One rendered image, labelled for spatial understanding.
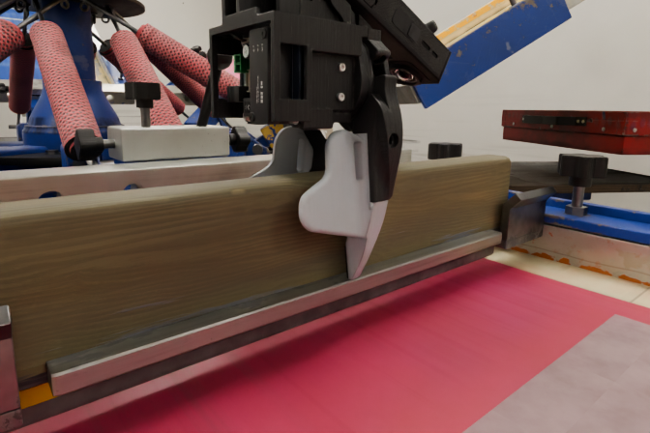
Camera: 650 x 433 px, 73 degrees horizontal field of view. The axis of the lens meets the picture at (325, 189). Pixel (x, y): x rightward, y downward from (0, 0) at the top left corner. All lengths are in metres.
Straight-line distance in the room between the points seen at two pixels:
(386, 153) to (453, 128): 2.41
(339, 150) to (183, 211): 0.09
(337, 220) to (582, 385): 0.16
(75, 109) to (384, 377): 0.57
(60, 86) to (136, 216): 0.55
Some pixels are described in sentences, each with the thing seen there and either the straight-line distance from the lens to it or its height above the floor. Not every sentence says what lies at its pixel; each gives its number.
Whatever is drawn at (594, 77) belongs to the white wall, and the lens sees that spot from 2.34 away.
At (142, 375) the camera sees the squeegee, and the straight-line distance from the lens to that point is 0.26.
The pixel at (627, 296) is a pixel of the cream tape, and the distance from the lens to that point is 0.44.
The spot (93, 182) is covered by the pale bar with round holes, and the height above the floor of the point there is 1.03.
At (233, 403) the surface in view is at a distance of 0.25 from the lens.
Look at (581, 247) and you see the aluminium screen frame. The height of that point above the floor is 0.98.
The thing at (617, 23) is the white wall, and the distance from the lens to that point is 2.34.
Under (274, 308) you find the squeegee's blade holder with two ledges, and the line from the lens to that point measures 0.25.
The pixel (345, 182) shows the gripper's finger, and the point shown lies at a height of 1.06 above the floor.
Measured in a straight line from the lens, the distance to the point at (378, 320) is 0.33.
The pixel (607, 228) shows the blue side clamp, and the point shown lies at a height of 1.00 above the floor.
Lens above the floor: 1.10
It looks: 11 degrees down
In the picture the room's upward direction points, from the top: 1 degrees clockwise
